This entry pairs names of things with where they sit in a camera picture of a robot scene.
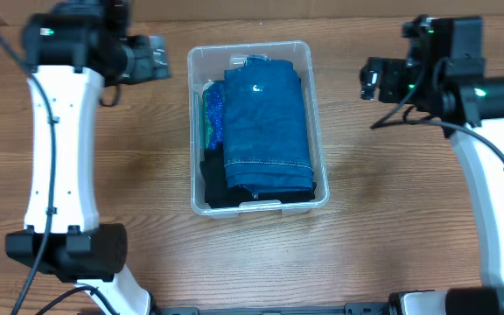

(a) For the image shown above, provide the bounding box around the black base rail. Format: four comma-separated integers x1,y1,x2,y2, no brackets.
151,302,396,315

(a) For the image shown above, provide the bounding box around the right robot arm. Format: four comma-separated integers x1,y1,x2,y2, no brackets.
360,15,504,314

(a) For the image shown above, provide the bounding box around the black cloth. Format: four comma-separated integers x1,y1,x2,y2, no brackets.
199,143,317,208

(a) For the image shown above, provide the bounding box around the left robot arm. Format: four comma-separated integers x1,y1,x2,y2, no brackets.
5,0,169,314

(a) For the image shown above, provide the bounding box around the blue sequin fabric bundle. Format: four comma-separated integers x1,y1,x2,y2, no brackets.
202,80,225,150

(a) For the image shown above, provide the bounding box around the blue denim cloth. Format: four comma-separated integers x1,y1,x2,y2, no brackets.
223,56,314,194

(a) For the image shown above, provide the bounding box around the clear plastic storage bin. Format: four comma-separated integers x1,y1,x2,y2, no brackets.
187,40,330,218

